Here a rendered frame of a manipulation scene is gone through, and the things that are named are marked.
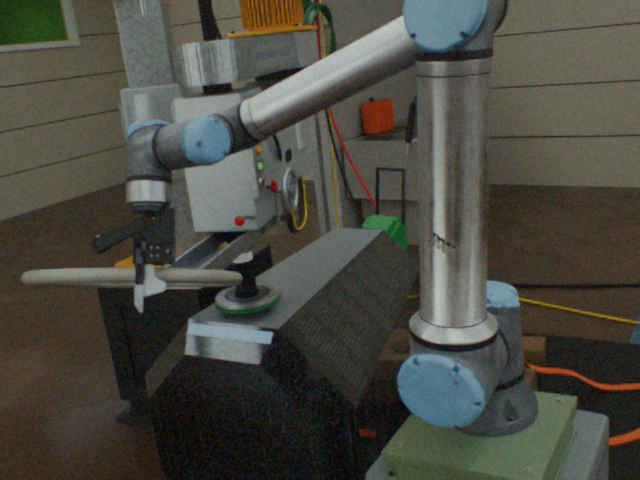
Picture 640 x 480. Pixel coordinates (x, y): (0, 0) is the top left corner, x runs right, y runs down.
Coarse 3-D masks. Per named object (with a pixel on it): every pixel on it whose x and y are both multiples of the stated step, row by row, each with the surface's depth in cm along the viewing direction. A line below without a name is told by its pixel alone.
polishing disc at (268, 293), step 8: (232, 288) 235; (264, 288) 231; (272, 288) 230; (216, 296) 229; (224, 296) 228; (232, 296) 227; (256, 296) 225; (264, 296) 224; (272, 296) 223; (224, 304) 221; (232, 304) 220; (240, 304) 219; (248, 304) 219; (256, 304) 219
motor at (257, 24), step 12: (240, 0) 259; (252, 0) 253; (264, 0) 253; (276, 0) 252; (288, 0) 254; (300, 0) 260; (252, 12) 256; (264, 12) 254; (276, 12) 254; (288, 12) 256; (300, 12) 259; (252, 24) 257; (264, 24) 254; (276, 24) 256; (288, 24) 258; (312, 24) 272; (228, 36) 256; (240, 36) 255
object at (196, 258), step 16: (272, 224) 237; (208, 240) 211; (224, 240) 223; (240, 240) 207; (256, 240) 221; (192, 256) 200; (208, 256) 207; (224, 256) 195; (176, 288) 181; (192, 288) 180
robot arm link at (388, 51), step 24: (360, 48) 121; (384, 48) 118; (408, 48) 117; (312, 72) 127; (336, 72) 124; (360, 72) 122; (384, 72) 121; (264, 96) 135; (288, 96) 131; (312, 96) 128; (336, 96) 127; (240, 120) 138; (264, 120) 135; (288, 120) 134; (240, 144) 140
